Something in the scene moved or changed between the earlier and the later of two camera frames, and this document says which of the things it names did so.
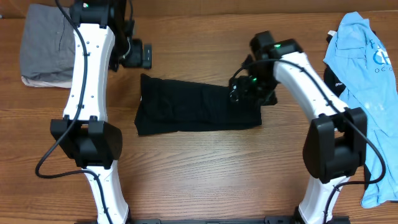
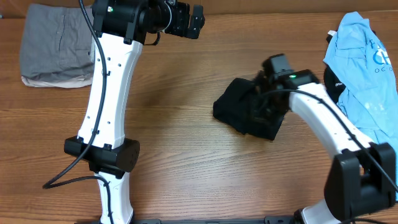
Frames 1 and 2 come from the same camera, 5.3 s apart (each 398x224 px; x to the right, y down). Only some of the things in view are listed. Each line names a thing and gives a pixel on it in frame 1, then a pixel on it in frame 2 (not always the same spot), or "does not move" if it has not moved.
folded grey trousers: (47, 50) does not move
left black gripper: (137, 60) to (178, 28)
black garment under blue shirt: (335, 83) does not move
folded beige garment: (38, 83) does not move
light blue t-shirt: (369, 70) does not move
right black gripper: (270, 98) to (258, 116)
